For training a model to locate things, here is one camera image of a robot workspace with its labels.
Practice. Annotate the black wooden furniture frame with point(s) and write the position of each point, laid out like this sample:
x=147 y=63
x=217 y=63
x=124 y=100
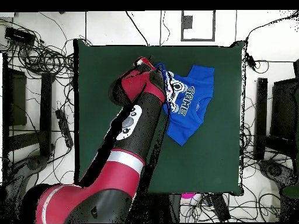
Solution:
x=45 y=105
x=261 y=116

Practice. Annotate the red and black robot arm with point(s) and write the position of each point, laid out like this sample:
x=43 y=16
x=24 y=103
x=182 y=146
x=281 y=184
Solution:
x=116 y=182

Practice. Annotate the dark green table cloth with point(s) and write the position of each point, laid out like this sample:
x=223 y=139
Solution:
x=205 y=163

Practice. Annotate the grey square frame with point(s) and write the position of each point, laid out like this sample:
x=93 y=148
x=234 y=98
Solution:
x=182 y=25

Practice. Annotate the black chair base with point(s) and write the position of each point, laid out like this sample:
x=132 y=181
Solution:
x=273 y=170
x=32 y=164

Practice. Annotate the blue printed t-shirt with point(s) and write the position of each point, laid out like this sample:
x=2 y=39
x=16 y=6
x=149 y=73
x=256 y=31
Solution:
x=201 y=88

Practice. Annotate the black electronics box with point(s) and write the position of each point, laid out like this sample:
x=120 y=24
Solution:
x=19 y=36

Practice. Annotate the black power adapter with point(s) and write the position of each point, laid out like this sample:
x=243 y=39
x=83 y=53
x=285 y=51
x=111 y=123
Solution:
x=250 y=61

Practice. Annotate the pink object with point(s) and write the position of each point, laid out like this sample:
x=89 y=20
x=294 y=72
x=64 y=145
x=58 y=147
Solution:
x=188 y=195

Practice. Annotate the black power strip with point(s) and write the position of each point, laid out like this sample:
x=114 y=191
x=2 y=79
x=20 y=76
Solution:
x=220 y=207
x=64 y=127

